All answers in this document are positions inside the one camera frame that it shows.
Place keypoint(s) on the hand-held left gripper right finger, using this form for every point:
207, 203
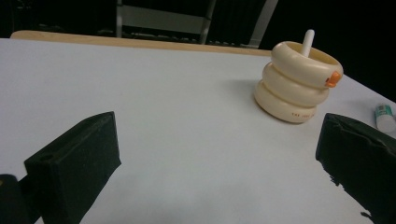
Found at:
361, 155

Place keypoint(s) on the green and white glue stick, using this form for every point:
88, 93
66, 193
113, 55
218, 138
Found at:
385, 119

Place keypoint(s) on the grey metal desk frame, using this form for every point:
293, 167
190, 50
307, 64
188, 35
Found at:
162, 18

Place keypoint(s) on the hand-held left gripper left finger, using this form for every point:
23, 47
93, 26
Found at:
74, 165

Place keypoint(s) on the cream ringed pen holder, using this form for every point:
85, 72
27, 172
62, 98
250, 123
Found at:
295, 84

